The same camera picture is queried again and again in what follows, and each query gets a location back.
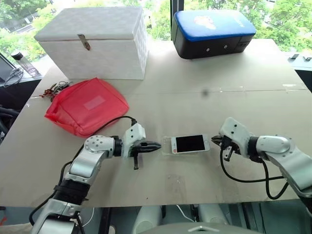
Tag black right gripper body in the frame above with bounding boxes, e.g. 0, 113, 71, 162
220, 136, 241, 162

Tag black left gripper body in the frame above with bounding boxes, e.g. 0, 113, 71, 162
131, 142, 149, 171

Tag white smartphone with black screen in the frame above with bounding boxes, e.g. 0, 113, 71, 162
170, 134, 211, 155

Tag blue and black hard case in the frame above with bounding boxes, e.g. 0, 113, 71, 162
170, 9, 257, 60

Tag white rounded robot leg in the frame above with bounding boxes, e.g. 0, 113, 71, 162
198, 204, 230, 227
135, 206, 163, 234

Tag black table leg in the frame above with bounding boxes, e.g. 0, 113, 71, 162
99, 207, 113, 234

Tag red fabric pouch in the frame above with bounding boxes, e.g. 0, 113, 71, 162
44, 77, 130, 138

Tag grey robot torso cover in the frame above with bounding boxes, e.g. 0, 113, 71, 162
138, 221, 263, 234

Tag key bunch with red tassel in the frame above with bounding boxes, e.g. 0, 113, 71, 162
38, 80, 74, 101

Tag white woven storage box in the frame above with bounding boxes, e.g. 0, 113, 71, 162
34, 6, 150, 81

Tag grey side table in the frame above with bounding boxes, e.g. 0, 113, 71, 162
284, 50, 312, 72

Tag metal box latch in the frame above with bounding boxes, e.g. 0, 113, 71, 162
77, 34, 92, 51

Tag black side table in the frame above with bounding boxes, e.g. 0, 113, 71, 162
0, 70, 42, 117

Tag black office chair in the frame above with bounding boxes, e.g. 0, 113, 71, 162
0, 104, 20, 145

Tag black-rimmed eyeglasses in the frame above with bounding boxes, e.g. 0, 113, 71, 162
3, 67, 25, 88

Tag clear bottle with dark cap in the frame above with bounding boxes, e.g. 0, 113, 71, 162
10, 50, 27, 72

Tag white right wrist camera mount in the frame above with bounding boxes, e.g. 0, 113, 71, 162
218, 117, 254, 157

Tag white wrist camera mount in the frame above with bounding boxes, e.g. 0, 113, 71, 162
121, 123, 147, 159
218, 117, 254, 157

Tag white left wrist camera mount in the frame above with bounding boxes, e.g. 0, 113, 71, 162
121, 123, 147, 159

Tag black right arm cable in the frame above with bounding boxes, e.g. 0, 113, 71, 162
219, 145, 290, 200

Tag thin white cable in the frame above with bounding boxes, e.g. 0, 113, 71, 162
175, 204, 194, 223
77, 207, 96, 229

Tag black window frame post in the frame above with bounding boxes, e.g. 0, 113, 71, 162
169, 0, 186, 41

